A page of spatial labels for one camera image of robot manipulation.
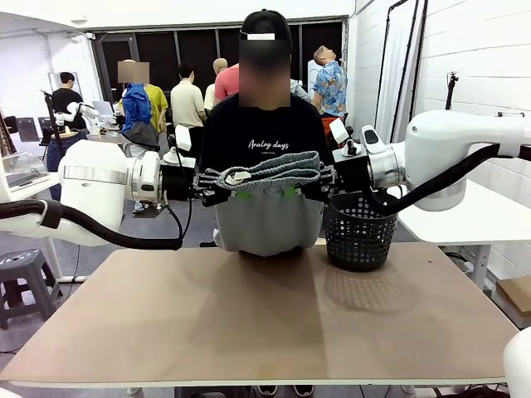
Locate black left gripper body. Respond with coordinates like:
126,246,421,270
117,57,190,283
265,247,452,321
159,159,197,203

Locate man in beige shirt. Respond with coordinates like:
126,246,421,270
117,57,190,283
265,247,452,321
169,62,207,144

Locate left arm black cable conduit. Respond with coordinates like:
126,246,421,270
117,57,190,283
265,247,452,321
0,153,195,251

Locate mannequin in blue floral shirt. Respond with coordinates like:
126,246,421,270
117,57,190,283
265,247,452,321
311,44,348,119

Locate grey plastic stool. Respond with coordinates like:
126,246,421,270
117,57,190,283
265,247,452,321
0,248,64,331

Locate black backdrop stand poles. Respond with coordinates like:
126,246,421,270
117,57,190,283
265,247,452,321
373,0,429,133

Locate mannequin in pink shirt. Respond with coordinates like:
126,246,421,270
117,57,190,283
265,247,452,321
213,64,241,113

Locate white side table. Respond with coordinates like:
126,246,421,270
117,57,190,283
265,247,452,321
396,157,531,291

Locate black cables under side table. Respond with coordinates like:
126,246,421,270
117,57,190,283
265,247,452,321
441,246,473,273

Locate man in black shirt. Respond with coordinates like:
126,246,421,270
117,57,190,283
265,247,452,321
50,71,89,130

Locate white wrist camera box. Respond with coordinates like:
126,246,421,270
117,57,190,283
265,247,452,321
173,123,192,153
328,119,353,157

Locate black plastic laundry basket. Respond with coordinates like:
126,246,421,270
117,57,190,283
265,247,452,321
322,192,399,273

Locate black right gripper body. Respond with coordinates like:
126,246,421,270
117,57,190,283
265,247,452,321
331,153,371,195

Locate black baseball cap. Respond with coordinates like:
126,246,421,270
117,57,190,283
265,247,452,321
239,8,292,42

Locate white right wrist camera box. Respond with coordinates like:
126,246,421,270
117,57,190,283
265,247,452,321
328,119,353,157

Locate bald mannequin in cream shirt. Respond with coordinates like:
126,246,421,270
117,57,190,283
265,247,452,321
202,57,230,113

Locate brown cardboard box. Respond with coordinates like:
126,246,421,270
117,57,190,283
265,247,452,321
495,275,531,319

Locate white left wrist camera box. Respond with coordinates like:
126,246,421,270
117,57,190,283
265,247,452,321
173,123,192,153

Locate black tripod stand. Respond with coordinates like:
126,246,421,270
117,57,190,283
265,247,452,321
446,70,460,111

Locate person in black t-shirt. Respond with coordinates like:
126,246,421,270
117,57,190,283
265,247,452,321
198,36,335,250

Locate grey training pants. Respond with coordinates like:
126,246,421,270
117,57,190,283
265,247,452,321
202,151,324,258

